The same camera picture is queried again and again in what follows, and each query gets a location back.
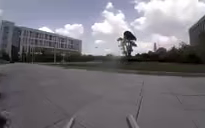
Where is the grey paved plaza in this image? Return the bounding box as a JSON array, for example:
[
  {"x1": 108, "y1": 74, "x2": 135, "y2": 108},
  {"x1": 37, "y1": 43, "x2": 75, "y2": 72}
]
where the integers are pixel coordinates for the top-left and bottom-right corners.
[{"x1": 0, "y1": 62, "x2": 205, "y2": 128}]

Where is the large grey glass building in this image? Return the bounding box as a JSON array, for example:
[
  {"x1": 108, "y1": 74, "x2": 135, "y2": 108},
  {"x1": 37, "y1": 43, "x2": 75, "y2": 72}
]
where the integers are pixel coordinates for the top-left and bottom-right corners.
[{"x1": 0, "y1": 19, "x2": 83, "y2": 63}]

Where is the grass strip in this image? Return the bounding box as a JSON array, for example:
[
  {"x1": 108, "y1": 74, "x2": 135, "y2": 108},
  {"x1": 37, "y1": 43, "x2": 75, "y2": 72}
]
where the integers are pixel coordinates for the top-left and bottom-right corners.
[{"x1": 39, "y1": 60, "x2": 205, "y2": 74}]

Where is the robot's own part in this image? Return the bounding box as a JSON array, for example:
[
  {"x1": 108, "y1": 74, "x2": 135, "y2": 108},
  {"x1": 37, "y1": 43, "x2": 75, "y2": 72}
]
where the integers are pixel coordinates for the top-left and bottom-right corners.
[
  {"x1": 125, "y1": 114, "x2": 140, "y2": 128},
  {"x1": 65, "y1": 116, "x2": 76, "y2": 128}
]

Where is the dark tall building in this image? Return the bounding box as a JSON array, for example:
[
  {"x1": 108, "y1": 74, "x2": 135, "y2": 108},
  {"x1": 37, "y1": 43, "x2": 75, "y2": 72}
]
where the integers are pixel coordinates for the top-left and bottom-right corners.
[{"x1": 188, "y1": 6, "x2": 205, "y2": 47}]

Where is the distant tower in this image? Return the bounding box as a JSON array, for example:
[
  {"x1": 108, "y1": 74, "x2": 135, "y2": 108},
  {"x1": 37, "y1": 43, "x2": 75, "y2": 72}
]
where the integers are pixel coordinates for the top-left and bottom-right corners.
[{"x1": 153, "y1": 42, "x2": 158, "y2": 53}]

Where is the row of dark bushes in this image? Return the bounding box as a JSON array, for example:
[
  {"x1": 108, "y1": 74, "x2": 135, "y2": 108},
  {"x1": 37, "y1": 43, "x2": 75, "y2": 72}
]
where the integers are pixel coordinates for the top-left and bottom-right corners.
[{"x1": 89, "y1": 41, "x2": 205, "y2": 65}]

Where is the tall dark tree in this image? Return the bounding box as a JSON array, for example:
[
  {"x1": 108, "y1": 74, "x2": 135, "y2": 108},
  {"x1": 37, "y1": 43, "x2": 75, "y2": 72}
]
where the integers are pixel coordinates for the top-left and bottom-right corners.
[{"x1": 116, "y1": 30, "x2": 138, "y2": 58}]

